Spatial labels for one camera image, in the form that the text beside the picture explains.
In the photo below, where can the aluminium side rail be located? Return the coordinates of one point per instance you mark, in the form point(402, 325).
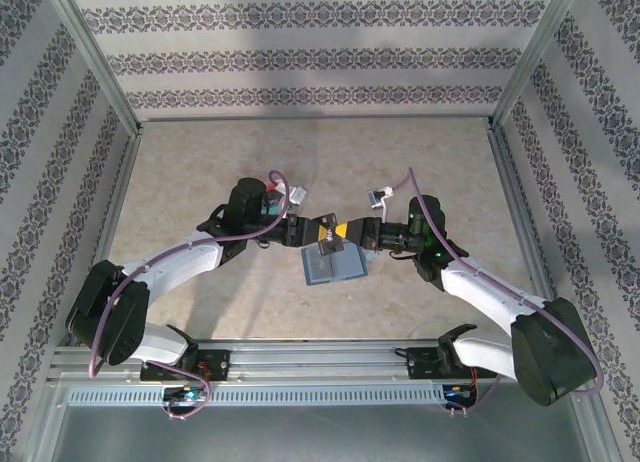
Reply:
point(520, 217)
point(112, 222)

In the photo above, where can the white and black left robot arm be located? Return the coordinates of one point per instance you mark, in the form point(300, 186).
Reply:
point(175, 267)

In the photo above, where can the aluminium frame post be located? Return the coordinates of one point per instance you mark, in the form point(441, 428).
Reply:
point(95, 57)
point(535, 57)

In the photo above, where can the teal credit card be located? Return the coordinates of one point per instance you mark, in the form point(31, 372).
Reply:
point(276, 210)

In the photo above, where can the control board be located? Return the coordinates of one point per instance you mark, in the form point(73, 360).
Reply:
point(457, 393)
point(187, 394)

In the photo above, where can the blue leather card holder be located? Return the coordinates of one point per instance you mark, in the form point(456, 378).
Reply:
point(345, 268)

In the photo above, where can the aluminium mounting rail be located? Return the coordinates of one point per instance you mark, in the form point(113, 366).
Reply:
point(310, 362)

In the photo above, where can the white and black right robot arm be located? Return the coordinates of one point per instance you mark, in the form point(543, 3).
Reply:
point(480, 287)

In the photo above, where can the right control board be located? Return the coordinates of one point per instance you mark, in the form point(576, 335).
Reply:
point(457, 393)

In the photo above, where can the white card with red circle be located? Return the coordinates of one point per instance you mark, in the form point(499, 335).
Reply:
point(271, 186)

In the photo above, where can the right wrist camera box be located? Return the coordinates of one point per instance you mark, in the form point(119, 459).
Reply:
point(375, 197)

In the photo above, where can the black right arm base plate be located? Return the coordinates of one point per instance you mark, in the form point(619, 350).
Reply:
point(420, 364)

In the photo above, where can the grey metal sheet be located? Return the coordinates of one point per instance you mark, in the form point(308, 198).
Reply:
point(310, 437)

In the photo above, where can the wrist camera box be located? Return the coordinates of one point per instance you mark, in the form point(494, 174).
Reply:
point(375, 197)
point(298, 195)

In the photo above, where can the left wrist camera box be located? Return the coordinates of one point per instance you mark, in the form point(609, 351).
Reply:
point(298, 195)

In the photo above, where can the aluminium back rail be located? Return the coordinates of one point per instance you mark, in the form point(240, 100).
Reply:
point(310, 118)

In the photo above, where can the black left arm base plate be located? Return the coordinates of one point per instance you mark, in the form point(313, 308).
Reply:
point(220, 364)

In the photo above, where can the left control board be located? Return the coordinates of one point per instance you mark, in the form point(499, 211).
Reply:
point(187, 394)

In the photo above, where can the black VIP card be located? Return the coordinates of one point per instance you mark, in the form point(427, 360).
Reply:
point(330, 244)
point(274, 200)

